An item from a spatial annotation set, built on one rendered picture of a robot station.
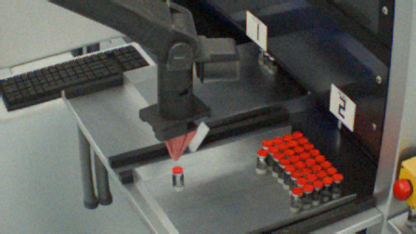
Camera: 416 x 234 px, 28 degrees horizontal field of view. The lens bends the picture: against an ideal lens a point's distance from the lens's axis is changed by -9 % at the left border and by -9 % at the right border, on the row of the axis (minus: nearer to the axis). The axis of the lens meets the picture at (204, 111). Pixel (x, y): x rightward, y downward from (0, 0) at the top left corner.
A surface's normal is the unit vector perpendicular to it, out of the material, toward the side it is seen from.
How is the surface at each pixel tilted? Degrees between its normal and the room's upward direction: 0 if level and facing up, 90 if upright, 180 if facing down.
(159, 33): 104
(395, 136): 90
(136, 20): 100
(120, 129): 0
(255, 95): 0
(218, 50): 17
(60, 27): 90
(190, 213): 0
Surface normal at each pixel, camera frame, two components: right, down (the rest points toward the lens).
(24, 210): 0.00, -0.84
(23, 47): 0.43, 0.49
